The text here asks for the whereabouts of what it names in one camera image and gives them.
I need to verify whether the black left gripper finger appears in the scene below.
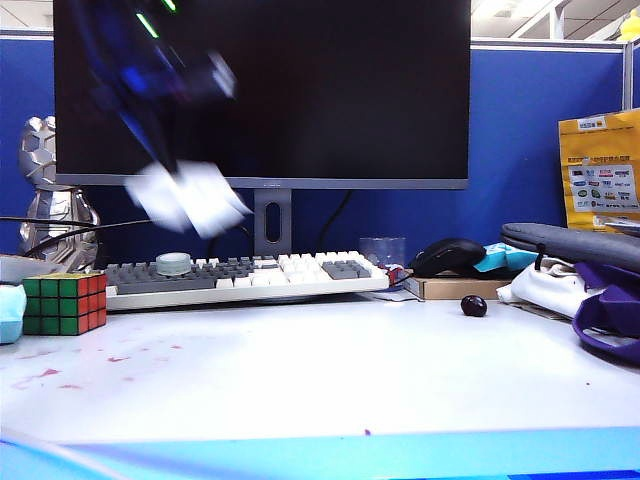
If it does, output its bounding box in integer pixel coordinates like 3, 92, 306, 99
132, 105, 182, 175
117, 107, 174, 175

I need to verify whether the flat cardboard box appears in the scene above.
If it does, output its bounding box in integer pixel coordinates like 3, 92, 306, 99
403, 271, 514, 302

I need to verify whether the rubik's cube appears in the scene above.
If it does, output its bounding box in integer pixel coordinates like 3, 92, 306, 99
21, 272, 108, 337

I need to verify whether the light blue board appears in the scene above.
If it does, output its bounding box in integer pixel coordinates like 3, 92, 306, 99
0, 426, 640, 480

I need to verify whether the purple bag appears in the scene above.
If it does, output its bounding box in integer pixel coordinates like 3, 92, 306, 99
571, 261, 640, 367

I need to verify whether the clear tape roll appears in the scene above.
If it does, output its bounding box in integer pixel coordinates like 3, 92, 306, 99
155, 252, 194, 279

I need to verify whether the black computer mouse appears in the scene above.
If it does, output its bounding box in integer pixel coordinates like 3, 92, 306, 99
410, 237, 488, 278

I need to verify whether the grey monitor stand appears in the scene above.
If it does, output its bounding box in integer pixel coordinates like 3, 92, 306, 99
253, 188, 293, 258

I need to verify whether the black plug cable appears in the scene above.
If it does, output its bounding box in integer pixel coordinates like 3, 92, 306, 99
0, 215, 104, 227

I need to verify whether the loose dark red cherry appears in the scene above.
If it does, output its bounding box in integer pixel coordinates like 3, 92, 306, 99
460, 294, 489, 319

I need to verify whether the yellow printed paper bag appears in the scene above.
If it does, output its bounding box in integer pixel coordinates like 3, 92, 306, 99
558, 108, 640, 234

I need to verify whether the grey laptop sleeve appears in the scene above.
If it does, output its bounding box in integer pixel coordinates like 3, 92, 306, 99
500, 222, 640, 274

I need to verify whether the light blue wet wipes pack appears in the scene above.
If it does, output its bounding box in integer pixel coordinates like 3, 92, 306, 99
0, 283, 28, 345

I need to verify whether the black computer monitor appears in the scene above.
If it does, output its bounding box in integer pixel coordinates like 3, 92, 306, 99
53, 0, 472, 191

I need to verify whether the white cloth bag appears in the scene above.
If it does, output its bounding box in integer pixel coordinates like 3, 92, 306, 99
509, 256, 602, 320

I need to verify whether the black monitor cable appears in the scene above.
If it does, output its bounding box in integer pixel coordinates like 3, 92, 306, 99
318, 189, 354, 240

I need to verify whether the blue white small packet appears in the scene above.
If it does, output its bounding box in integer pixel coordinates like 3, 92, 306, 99
473, 242, 539, 274

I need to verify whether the white wet wipe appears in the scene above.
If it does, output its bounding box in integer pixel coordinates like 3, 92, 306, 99
123, 159, 254, 240

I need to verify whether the white grey mechanical keyboard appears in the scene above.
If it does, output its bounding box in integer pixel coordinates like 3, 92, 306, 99
102, 250, 391, 312

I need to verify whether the clear plastic cup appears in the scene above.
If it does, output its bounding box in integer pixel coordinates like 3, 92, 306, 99
358, 236, 407, 269

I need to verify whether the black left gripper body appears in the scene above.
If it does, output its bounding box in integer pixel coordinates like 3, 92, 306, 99
94, 47, 216, 129

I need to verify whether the silver armoured figurine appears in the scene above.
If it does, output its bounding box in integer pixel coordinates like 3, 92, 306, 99
18, 115, 102, 272

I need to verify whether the black looped cable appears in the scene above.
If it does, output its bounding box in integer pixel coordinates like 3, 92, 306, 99
22, 218, 152, 257

